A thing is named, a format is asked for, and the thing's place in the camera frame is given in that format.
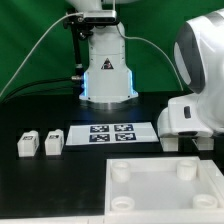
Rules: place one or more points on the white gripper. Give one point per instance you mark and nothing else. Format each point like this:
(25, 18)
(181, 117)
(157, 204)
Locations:
(183, 117)

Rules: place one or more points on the white square table top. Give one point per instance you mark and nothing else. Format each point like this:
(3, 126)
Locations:
(169, 190)

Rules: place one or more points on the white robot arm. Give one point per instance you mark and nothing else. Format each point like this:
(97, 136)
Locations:
(199, 63)

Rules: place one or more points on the tag sheet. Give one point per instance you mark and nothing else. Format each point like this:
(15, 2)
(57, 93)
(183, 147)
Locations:
(111, 134)

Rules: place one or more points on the grey camera on mount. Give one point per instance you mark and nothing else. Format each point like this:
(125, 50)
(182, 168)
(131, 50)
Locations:
(100, 17)

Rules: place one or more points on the black camera stand pole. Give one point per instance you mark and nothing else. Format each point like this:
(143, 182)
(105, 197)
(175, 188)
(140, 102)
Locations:
(80, 32)

